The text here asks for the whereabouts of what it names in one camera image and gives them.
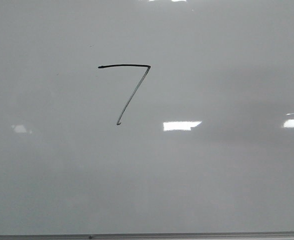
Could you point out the white whiteboard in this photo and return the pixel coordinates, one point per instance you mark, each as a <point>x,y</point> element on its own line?
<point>146,116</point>

